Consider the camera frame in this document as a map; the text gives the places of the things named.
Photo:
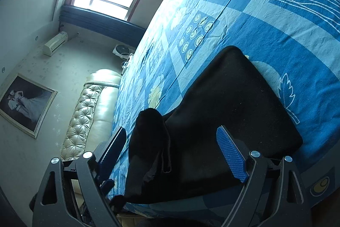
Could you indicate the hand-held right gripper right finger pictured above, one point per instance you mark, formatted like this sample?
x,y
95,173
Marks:
x,y
231,155

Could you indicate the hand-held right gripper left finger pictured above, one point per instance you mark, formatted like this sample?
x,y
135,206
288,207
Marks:
x,y
115,147

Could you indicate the black studded pants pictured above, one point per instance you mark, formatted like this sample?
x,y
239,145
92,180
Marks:
x,y
212,110

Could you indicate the beige tufted leather headboard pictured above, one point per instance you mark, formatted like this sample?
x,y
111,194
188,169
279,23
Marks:
x,y
85,115

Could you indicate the white box fan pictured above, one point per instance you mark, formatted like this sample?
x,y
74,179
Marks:
x,y
122,51

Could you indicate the dark blue curtain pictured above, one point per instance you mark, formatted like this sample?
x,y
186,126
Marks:
x,y
101,19

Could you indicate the blue patterned bed sheet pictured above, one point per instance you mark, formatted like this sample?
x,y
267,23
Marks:
x,y
265,17

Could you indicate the framed wall photo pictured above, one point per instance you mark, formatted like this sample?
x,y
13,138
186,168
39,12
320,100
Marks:
x,y
26,106

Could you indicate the white wall air conditioner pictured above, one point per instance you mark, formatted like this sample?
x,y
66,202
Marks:
x,y
55,43

